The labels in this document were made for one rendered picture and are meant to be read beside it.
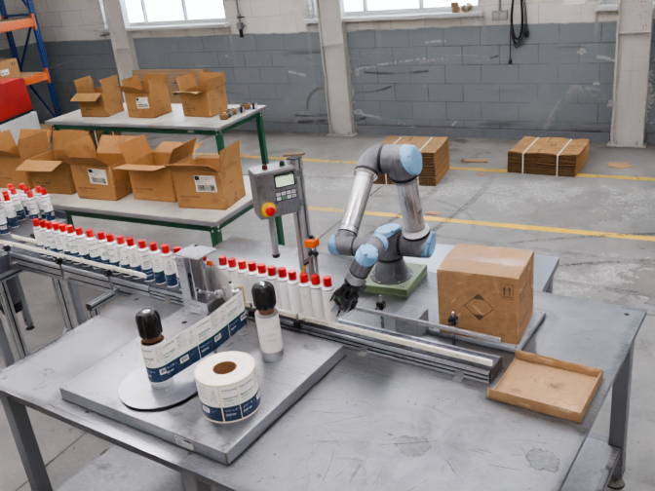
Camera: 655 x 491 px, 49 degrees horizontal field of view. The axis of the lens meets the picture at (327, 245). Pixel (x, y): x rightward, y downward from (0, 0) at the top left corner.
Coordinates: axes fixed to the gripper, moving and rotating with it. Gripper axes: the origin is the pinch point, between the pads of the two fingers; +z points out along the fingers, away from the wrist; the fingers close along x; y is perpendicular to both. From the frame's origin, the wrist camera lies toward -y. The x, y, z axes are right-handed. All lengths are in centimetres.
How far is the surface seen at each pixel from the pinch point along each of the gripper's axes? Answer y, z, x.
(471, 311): -16, -26, 40
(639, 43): -545, -1, -11
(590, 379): -10, -37, 85
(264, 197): 0, -24, -47
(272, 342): 31.2, 1.9, -8.5
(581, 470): -35, 20, 109
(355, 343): 5.9, 1.5, 12.6
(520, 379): -1, -27, 67
